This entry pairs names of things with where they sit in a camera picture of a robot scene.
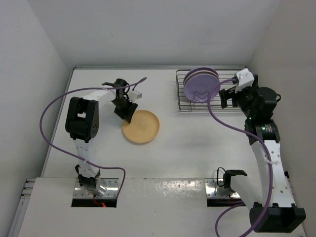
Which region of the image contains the purple plate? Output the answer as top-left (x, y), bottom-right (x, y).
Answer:
top-left (187, 67), bottom-right (219, 75)
top-left (184, 74), bottom-right (220, 103)

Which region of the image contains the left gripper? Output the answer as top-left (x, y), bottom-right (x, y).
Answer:
top-left (112, 97), bottom-right (137, 123)

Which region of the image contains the black cable at right base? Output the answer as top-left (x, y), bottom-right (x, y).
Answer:
top-left (216, 167), bottom-right (229, 190)

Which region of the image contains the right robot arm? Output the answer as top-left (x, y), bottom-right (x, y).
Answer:
top-left (219, 72), bottom-right (306, 233)

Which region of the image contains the cream plate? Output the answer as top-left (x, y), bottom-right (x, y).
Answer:
top-left (184, 70), bottom-right (219, 79)

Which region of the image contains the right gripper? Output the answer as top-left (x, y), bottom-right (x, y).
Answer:
top-left (219, 82), bottom-right (258, 119)

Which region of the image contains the wire dish rack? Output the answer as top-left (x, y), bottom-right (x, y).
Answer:
top-left (175, 69), bottom-right (255, 113)

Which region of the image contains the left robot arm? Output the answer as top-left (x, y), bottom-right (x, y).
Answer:
top-left (65, 79), bottom-right (142, 197)

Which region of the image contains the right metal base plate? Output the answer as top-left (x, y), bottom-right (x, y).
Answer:
top-left (204, 178), bottom-right (240, 199)

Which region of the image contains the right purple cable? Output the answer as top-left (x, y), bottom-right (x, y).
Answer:
top-left (208, 78), bottom-right (274, 237)

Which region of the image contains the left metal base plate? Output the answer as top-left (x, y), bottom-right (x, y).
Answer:
top-left (73, 178), bottom-right (119, 199)

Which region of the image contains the metal base plate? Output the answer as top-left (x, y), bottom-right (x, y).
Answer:
top-left (73, 178), bottom-right (119, 199)
top-left (204, 178), bottom-right (240, 199)

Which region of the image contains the orange plate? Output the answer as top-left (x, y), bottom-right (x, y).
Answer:
top-left (122, 110), bottom-right (160, 144)

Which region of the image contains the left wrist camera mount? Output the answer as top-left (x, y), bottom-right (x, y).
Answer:
top-left (127, 90), bottom-right (142, 103)

